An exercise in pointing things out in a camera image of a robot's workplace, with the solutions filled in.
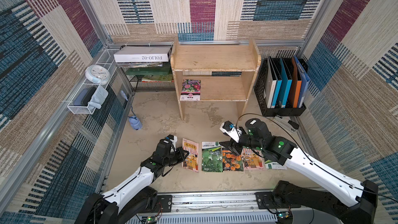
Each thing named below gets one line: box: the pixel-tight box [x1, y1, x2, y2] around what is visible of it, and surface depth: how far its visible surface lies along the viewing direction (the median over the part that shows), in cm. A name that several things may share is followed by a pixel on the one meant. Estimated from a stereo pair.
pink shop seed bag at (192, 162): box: [181, 137, 199, 173], surface depth 87 cm
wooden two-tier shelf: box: [170, 39, 262, 121], surface depth 81 cm
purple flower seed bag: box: [179, 79, 202, 102], surface depth 93 cm
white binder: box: [264, 56, 278, 109], surface depth 91 cm
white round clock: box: [84, 64, 111, 86], surface depth 76 cm
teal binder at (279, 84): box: [268, 56, 283, 109], surface depth 91 cm
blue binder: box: [293, 54, 310, 108], surface depth 89 cm
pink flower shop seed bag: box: [241, 147, 265, 171], surface depth 87 cm
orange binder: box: [288, 56, 302, 109], surface depth 91 cm
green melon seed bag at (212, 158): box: [201, 141, 224, 173], surface depth 89 cm
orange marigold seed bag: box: [222, 147, 245, 172], surface depth 87 cm
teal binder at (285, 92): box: [278, 57, 293, 108], surface depth 91 cm
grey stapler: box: [274, 114, 301, 132], surface depth 101 cm
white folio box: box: [113, 46, 173, 63], surface depth 81 cm
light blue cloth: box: [87, 84, 109, 110], surface depth 70 cm
